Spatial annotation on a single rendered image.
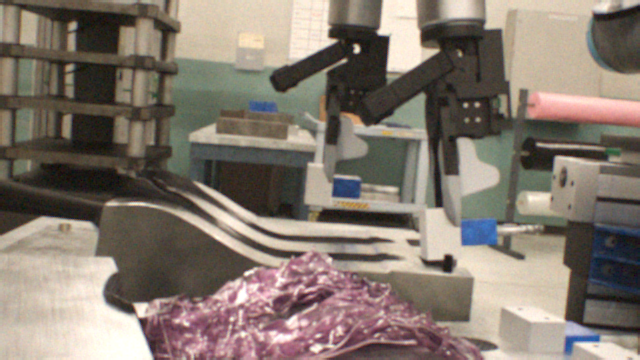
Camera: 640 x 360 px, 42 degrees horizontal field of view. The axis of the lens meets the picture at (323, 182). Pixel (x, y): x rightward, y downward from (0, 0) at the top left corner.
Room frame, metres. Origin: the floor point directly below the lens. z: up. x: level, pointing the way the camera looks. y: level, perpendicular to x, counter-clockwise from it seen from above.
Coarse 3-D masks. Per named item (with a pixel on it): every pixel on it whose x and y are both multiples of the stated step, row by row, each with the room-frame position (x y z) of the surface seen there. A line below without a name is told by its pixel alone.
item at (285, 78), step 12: (324, 48) 1.16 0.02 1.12; (336, 48) 1.16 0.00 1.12; (300, 60) 1.16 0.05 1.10; (312, 60) 1.16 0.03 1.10; (324, 60) 1.16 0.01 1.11; (336, 60) 1.16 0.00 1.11; (276, 72) 1.16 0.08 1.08; (288, 72) 1.15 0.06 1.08; (300, 72) 1.16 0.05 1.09; (312, 72) 1.16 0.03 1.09; (276, 84) 1.16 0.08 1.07; (288, 84) 1.15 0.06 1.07
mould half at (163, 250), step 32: (128, 224) 0.81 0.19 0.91; (160, 224) 0.81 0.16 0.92; (192, 224) 0.82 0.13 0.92; (64, 256) 0.89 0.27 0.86; (96, 256) 0.81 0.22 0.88; (128, 256) 0.81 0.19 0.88; (160, 256) 0.81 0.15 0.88; (192, 256) 0.82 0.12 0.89; (224, 256) 0.82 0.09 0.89; (256, 256) 0.83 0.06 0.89; (416, 256) 0.91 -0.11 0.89; (128, 288) 0.81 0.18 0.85; (160, 288) 0.81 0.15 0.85; (192, 288) 0.82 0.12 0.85; (416, 288) 0.82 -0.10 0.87; (448, 288) 0.82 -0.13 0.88; (448, 320) 0.83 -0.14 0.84
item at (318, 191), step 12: (312, 168) 1.15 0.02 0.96; (312, 180) 1.15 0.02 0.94; (324, 180) 1.16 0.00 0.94; (336, 180) 1.16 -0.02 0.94; (348, 180) 1.16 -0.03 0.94; (360, 180) 1.16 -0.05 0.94; (312, 192) 1.15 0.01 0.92; (324, 192) 1.16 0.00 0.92; (336, 192) 1.16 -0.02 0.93; (348, 192) 1.16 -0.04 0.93; (360, 192) 1.16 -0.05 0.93; (372, 192) 1.18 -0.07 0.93; (384, 192) 1.18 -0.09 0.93; (396, 192) 1.18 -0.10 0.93; (312, 204) 1.15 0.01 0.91; (324, 204) 1.16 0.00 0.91
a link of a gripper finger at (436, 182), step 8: (432, 152) 0.93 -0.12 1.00; (432, 160) 0.93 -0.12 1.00; (432, 168) 0.93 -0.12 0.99; (432, 176) 0.93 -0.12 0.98; (440, 176) 0.93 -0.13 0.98; (432, 184) 0.94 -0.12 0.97; (440, 184) 0.92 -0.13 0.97; (432, 192) 0.94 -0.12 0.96; (440, 192) 0.92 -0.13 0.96; (440, 200) 0.93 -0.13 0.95
